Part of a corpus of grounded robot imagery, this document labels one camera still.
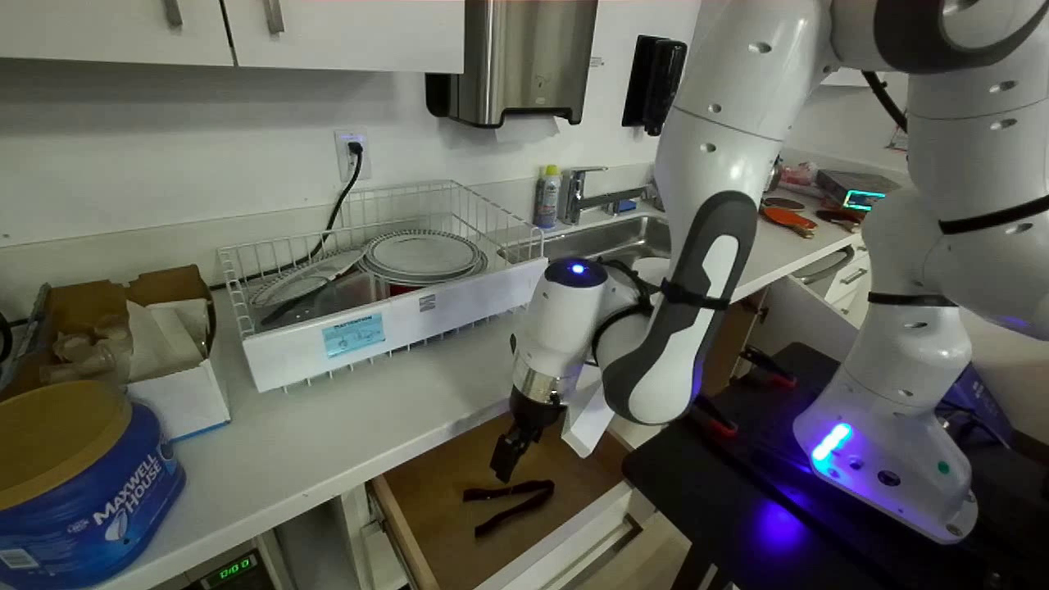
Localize grey metal pan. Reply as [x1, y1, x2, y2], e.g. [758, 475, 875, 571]
[255, 255, 380, 330]

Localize black tongs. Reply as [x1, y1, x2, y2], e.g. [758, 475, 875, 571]
[458, 478, 556, 540]

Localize stainless steel sink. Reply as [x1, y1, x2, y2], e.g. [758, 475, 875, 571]
[542, 209, 674, 274]

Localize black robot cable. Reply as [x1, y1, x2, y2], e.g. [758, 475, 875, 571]
[593, 255, 738, 340]

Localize red black clamp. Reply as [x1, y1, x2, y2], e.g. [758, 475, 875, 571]
[693, 392, 743, 447]

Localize white wall cabinet door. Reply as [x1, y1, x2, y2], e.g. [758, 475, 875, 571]
[0, 0, 235, 71]
[217, 0, 466, 78]

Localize stainless paper towel dispenser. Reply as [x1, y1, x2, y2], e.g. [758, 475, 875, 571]
[422, 0, 599, 131]

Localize chrome sink faucet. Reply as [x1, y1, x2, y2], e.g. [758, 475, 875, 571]
[556, 164, 649, 227]

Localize grey soap bottle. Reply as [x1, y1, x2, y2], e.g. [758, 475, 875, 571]
[531, 160, 564, 233]

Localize appliance with green display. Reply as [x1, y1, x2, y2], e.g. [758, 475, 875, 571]
[161, 538, 276, 590]

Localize black device with cyan display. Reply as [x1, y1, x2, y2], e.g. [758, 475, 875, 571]
[814, 164, 891, 217]

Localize white base cabinet drawers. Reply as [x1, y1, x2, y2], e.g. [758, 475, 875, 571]
[791, 233, 877, 330]

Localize wooden drawer with white front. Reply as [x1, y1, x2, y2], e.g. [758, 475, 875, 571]
[367, 388, 655, 590]

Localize black wall mounted device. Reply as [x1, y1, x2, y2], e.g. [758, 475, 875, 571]
[620, 32, 688, 137]

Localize brown cardboard box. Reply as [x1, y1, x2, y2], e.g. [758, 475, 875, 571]
[28, 263, 217, 392]

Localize white paper box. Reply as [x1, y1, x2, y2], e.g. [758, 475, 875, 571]
[121, 298, 234, 447]

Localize orange handled pliers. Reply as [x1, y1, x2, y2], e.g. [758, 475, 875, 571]
[761, 199, 820, 241]

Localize blue Maxwell House coffee can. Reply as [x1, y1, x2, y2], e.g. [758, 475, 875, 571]
[0, 381, 188, 590]

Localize black power cable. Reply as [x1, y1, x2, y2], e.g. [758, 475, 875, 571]
[205, 141, 367, 295]

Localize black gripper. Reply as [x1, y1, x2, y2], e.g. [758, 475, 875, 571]
[490, 392, 567, 485]

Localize brown wooden panel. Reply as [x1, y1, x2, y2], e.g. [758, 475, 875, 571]
[703, 298, 763, 399]

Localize black robot table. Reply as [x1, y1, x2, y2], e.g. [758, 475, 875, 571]
[620, 340, 1049, 590]

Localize white wire dish rack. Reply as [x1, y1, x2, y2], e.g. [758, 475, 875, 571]
[210, 177, 552, 397]

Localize round white plate with rim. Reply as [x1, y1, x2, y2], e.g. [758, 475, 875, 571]
[361, 230, 490, 290]

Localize white wall outlet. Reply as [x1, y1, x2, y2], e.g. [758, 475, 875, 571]
[332, 129, 370, 184]

